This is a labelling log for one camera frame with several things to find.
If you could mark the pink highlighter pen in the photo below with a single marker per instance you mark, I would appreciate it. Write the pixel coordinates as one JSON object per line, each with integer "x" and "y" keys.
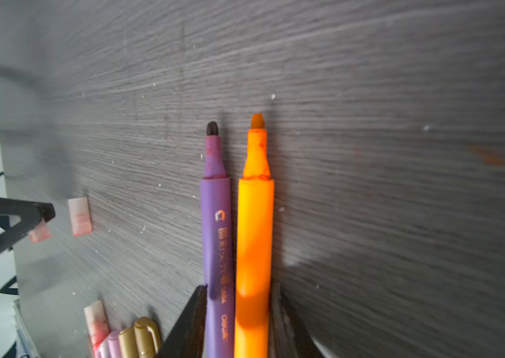
{"x": 97, "y": 325}

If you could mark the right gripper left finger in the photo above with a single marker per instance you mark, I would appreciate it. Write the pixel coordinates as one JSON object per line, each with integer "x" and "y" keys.
{"x": 186, "y": 339}

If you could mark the gold brown pen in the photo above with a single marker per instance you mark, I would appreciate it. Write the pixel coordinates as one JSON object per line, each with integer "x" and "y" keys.
{"x": 142, "y": 340}

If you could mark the orange highlighter pen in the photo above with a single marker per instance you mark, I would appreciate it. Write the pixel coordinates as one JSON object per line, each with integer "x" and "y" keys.
{"x": 254, "y": 246}

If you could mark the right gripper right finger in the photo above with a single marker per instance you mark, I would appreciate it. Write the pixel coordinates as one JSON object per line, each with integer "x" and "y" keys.
{"x": 289, "y": 336}

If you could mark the purple marker pen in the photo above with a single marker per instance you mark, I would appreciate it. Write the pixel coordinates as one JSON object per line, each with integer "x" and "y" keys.
{"x": 216, "y": 209}

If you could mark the light pink cap pen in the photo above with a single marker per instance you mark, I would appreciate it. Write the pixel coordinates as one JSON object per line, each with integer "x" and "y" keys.
{"x": 110, "y": 347}

